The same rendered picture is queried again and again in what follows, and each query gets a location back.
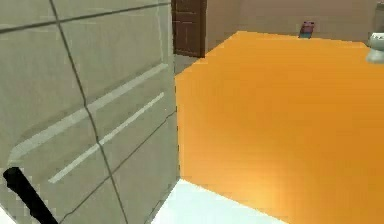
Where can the dark brown room door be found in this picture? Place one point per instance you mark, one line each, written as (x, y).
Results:
(188, 26)

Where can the grey fridge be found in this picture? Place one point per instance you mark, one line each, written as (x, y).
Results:
(83, 83)

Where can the white toilet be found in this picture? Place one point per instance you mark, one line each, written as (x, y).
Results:
(376, 46)

